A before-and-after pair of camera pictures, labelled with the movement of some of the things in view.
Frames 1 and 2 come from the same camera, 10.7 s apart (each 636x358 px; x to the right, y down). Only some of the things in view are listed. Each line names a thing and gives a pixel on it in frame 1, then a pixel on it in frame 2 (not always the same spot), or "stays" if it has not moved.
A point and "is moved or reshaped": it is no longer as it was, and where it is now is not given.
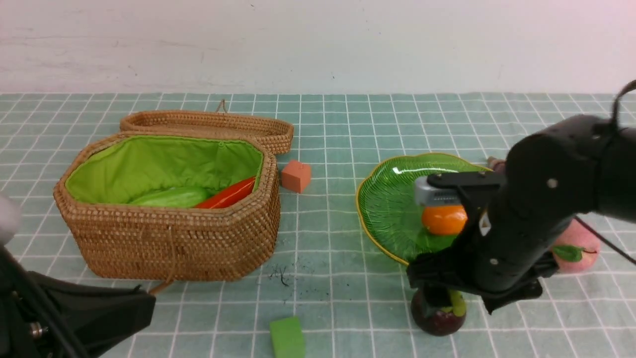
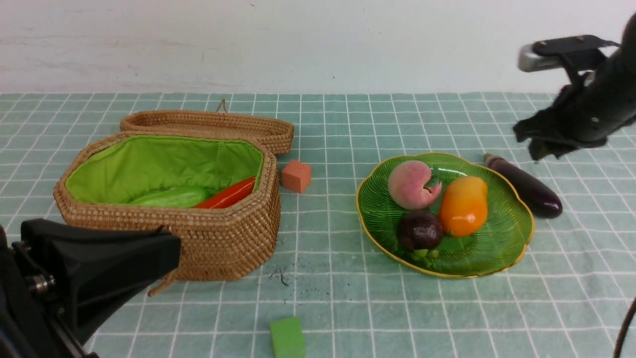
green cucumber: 178,197 stays
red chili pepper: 228,194 stays
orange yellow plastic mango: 443,220 is moved or reshaped
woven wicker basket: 118,239 stays
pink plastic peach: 577,248 → 407,186
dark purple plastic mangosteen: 436,322 → 420,230
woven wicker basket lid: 278,132 stays
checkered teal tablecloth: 355,301 stays
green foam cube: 287,337 stays
